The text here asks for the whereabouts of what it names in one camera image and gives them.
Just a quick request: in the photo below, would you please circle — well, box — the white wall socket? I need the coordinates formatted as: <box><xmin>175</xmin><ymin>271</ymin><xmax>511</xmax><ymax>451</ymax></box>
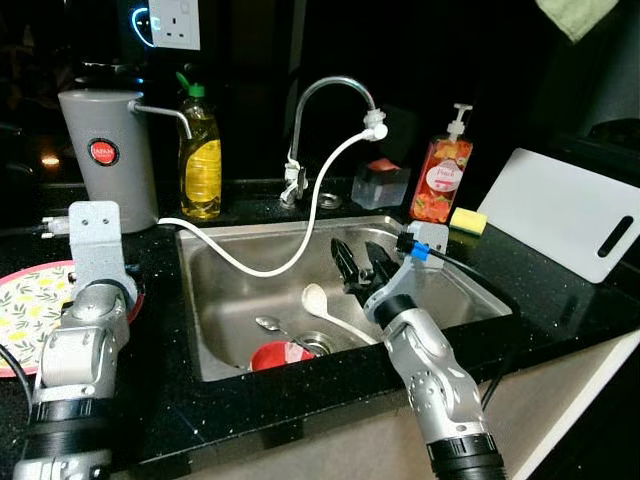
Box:
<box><xmin>148</xmin><ymin>0</ymin><xmax>201</xmax><ymax>52</ymax></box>

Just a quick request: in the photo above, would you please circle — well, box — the red bowl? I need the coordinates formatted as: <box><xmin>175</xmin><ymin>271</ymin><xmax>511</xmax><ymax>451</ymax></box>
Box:
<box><xmin>250</xmin><ymin>340</ymin><xmax>316</xmax><ymax>373</ymax></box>

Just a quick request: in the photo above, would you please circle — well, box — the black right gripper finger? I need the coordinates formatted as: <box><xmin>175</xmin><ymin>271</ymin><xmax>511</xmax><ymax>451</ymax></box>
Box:
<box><xmin>331</xmin><ymin>238</ymin><xmax>367</xmax><ymax>287</ymax></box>
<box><xmin>365</xmin><ymin>241</ymin><xmax>398</xmax><ymax>287</ymax></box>

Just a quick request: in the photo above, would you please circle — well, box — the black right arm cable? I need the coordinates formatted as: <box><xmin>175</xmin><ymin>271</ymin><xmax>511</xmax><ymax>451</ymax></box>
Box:
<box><xmin>398</xmin><ymin>232</ymin><xmax>516</xmax><ymax>411</ymax></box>

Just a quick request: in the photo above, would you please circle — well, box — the white flexible hose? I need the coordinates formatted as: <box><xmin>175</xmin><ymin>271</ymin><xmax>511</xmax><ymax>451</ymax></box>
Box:
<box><xmin>158</xmin><ymin>125</ymin><xmax>387</xmax><ymax>280</ymax></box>

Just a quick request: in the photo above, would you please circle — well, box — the metal sink drain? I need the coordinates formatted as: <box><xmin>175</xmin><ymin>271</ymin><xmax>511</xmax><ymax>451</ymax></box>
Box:
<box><xmin>296</xmin><ymin>332</ymin><xmax>337</xmax><ymax>358</ymax></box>

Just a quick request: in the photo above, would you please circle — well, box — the yellow green sponge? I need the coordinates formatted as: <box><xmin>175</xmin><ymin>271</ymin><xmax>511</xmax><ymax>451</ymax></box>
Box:
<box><xmin>448</xmin><ymin>207</ymin><xmax>489</xmax><ymax>238</ymax></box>

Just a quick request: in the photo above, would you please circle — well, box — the lemon print plate red rim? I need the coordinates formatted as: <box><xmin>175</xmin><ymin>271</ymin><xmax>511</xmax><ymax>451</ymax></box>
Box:
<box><xmin>0</xmin><ymin>260</ymin><xmax>146</xmax><ymax>379</ymax></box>

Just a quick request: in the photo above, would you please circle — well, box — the peach hand soap pump bottle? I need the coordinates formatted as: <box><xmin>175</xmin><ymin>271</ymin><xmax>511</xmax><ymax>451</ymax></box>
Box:
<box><xmin>410</xmin><ymin>103</ymin><xmax>475</xmax><ymax>225</ymax></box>

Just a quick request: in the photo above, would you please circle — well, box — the green cloth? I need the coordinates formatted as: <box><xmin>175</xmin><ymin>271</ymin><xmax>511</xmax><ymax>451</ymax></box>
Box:
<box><xmin>535</xmin><ymin>0</ymin><xmax>621</xmax><ymax>44</ymax></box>

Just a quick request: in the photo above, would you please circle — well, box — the white plastic cutting board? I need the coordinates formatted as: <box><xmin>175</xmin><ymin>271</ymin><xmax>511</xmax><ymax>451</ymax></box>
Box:
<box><xmin>478</xmin><ymin>148</ymin><xmax>640</xmax><ymax>285</ymax></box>

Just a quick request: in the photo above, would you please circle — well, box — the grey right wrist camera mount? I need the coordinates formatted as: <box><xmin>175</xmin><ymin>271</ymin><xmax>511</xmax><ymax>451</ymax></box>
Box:
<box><xmin>365</xmin><ymin>222</ymin><xmax>451</xmax><ymax>319</ymax></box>

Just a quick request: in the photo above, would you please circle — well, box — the black device blue light ring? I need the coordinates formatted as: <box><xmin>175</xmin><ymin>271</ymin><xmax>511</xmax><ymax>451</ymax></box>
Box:
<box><xmin>115</xmin><ymin>0</ymin><xmax>151</xmax><ymax>51</ymax></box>

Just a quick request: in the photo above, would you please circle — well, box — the white plastic ladle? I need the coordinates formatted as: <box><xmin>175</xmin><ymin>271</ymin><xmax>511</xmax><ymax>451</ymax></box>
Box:
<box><xmin>300</xmin><ymin>283</ymin><xmax>381</xmax><ymax>347</ymax></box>

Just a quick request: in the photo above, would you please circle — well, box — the stainless steel sink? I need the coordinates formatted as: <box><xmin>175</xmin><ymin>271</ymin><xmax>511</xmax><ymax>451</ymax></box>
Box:
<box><xmin>175</xmin><ymin>215</ymin><xmax>517</xmax><ymax>384</ymax></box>

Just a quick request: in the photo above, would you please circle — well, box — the chrome curved faucet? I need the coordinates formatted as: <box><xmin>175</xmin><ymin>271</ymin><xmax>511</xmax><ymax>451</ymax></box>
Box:
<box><xmin>280</xmin><ymin>76</ymin><xmax>389</xmax><ymax>209</ymax></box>

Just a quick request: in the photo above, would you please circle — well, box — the yellow dish soap bottle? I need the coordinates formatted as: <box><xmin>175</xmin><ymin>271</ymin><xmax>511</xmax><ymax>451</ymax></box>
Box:
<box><xmin>176</xmin><ymin>72</ymin><xmax>223</xmax><ymax>222</ymax></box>

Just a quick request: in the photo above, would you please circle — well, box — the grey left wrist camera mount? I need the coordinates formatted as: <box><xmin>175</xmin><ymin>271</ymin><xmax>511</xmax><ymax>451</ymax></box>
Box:
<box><xmin>67</xmin><ymin>200</ymin><xmax>141</xmax><ymax>301</ymax></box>

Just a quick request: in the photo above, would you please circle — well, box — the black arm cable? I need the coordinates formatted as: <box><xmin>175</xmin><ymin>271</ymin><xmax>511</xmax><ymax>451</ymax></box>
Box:
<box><xmin>0</xmin><ymin>340</ymin><xmax>33</xmax><ymax>411</ymax></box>
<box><xmin>398</xmin><ymin>232</ymin><xmax>516</xmax><ymax>411</ymax></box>

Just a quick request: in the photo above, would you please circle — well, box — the grey water filter jug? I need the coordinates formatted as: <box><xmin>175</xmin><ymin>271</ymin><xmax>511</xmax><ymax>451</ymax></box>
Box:
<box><xmin>57</xmin><ymin>88</ymin><xmax>193</xmax><ymax>234</ymax></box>

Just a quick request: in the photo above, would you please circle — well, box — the beige cabinet front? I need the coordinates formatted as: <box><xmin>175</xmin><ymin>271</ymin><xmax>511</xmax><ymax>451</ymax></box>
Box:
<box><xmin>180</xmin><ymin>330</ymin><xmax>640</xmax><ymax>480</ymax></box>

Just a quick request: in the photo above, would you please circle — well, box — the small metal spoon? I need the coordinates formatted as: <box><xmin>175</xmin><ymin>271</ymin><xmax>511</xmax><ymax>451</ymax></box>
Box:
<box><xmin>255</xmin><ymin>315</ymin><xmax>311</xmax><ymax>352</ymax></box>

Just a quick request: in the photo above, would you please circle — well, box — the small clear plastic container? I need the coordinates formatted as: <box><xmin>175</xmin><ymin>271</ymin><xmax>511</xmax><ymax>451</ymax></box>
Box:
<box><xmin>350</xmin><ymin>158</ymin><xmax>412</xmax><ymax>211</ymax></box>

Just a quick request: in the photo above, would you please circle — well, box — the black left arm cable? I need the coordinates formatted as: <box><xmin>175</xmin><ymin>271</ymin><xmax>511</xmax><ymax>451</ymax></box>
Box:
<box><xmin>0</xmin><ymin>340</ymin><xmax>33</xmax><ymax>411</ymax></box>

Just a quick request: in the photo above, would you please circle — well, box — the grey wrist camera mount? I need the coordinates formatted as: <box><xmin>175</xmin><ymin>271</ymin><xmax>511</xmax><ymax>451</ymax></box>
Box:
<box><xmin>365</xmin><ymin>222</ymin><xmax>451</xmax><ymax>319</ymax></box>
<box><xmin>67</xmin><ymin>200</ymin><xmax>141</xmax><ymax>301</ymax></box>

